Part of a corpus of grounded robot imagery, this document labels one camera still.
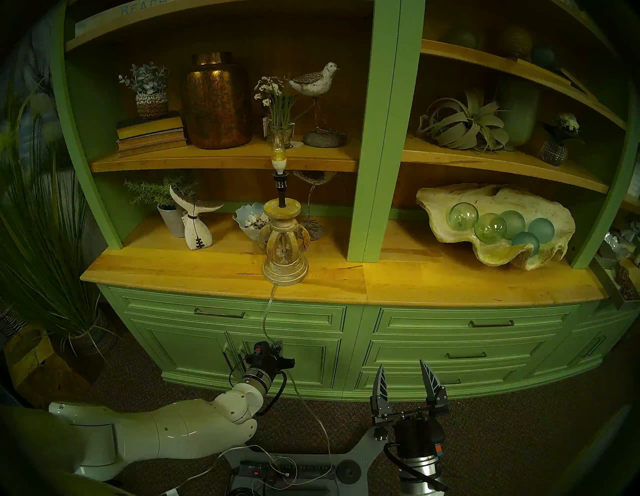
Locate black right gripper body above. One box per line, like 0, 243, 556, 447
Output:
372, 405, 450, 457

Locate striped woven basket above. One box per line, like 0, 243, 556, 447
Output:
0, 302, 26, 338

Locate tray of seashells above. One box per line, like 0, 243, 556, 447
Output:
590, 227, 640, 303

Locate woven brown decorative ball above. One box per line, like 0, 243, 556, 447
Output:
497, 25, 534, 59

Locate gray robot base plate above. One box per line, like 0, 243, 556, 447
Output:
217, 425, 388, 496

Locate green cabinet with wooden shelves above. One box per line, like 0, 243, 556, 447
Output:
50, 0, 640, 402

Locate green ceramic vase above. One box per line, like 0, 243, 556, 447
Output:
496, 75, 542, 148

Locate white whale tail figurine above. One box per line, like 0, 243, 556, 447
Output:
169, 185, 224, 251

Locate shorebird figurine on stone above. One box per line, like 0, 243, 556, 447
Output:
289, 62, 347, 149

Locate dark green decorative ball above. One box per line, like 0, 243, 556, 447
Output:
442, 26, 478, 50

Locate bowl of seashells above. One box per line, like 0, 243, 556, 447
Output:
232, 202, 273, 242

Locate small plant in glass pot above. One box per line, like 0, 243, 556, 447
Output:
537, 112, 581, 167

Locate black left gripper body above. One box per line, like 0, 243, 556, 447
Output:
244, 341, 296, 374

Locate white flowers in glass vase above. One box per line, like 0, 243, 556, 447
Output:
253, 76, 299, 148

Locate thin white cable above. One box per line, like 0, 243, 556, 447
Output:
160, 444, 336, 496

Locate giant clam shell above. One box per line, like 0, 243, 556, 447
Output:
416, 183, 577, 271

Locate fern in gray pot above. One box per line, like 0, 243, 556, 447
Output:
124, 176, 198, 238

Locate clear lamp cable with switch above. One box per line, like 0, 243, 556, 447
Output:
262, 284, 333, 456

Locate right gripper gray finger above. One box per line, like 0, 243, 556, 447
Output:
370, 363, 395, 420
419, 358, 450, 412

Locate pale air plant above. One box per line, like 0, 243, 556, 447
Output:
417, 90, 511, 153

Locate carved wooden table lamp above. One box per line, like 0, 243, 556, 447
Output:
257, 134, 312, 287

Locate brown long-legged bird figurine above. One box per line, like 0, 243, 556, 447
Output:
292, 170, 337, 242

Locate teal frosted glass ball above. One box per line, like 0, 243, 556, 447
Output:
499, 210, 526, 240
527, 217, 556, 245
511, 231, 541, 257

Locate tan wooden block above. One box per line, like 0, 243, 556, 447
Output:
4, 325, 91, 396

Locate black power strip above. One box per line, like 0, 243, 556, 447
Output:
227, 460, 337, 496

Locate white beach sign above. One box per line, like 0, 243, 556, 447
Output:
74, 0, 166, 38

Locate stack of old books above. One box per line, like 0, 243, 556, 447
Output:
116, 112, 190, 159

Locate tall grass plant in basket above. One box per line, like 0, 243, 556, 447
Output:
0, 80, 121, 358

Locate dark blue decorative ball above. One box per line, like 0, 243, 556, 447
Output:
530, 45, 557, 71

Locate small plant in woven pot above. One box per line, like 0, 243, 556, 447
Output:
118, 62, 170, 121

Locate copper metal vase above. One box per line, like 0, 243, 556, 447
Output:
181, 51, 253, 150

